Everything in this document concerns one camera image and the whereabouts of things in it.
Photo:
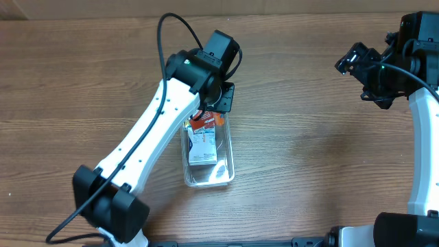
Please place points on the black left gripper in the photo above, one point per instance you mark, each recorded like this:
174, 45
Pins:
224, 99

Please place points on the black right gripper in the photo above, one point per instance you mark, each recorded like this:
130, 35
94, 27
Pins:
359, 67

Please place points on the red medicine box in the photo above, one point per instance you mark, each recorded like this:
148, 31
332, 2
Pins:
208, 120

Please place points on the white medicine box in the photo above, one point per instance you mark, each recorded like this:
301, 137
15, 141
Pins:
202, 147

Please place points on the clear plastic container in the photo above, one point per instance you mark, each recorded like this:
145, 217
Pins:
218, 174

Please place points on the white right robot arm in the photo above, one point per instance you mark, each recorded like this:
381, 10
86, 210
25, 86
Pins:
407, 68

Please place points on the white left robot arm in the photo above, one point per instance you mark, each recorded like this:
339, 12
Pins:
196, 84

